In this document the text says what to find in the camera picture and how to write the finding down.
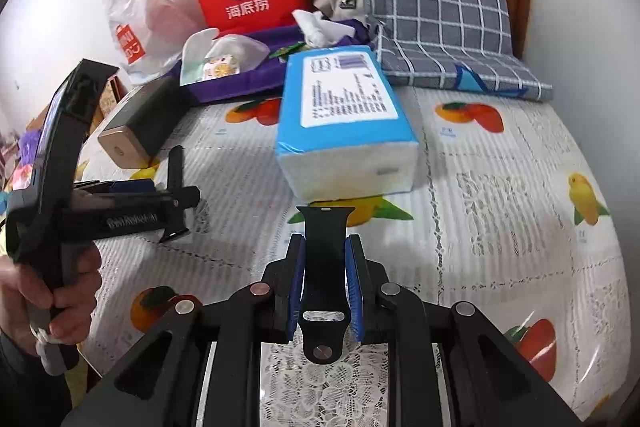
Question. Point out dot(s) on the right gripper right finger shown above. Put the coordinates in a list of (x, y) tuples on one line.
[(446, 366)]

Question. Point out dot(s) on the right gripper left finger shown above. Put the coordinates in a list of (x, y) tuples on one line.
[(200, 364)]

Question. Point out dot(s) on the black watch strap long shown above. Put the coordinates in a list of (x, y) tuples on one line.
[(175, 168)]

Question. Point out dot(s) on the clear plastic bag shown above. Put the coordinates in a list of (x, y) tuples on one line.
[(207, 55)]

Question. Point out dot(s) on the orange print tissue packet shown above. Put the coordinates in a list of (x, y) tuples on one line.
[(220, 66)]

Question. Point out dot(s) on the green tissue pack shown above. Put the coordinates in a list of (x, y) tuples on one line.
[(320, 33)]

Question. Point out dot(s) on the person left hand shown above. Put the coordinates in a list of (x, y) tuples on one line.
[(21, 286)]

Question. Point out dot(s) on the dark green wooden box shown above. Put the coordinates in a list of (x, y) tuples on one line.
[(136, 133)]

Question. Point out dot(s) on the patterned small box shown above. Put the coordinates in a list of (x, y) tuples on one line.
[(111, 95)]

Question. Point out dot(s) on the fruit print tablecloth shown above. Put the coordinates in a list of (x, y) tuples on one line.
[(492, 218)]

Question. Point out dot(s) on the white Miniso plastic bag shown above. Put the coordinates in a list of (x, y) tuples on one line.
[(148, 35)]

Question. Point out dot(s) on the blue tissue pack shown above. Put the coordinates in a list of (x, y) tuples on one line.
[(342, 133)]

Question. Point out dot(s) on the purple towel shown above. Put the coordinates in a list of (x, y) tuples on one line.
[(268, 75)]

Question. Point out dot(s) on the grey plaid cushion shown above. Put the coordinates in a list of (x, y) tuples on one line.
[(457, 45)]

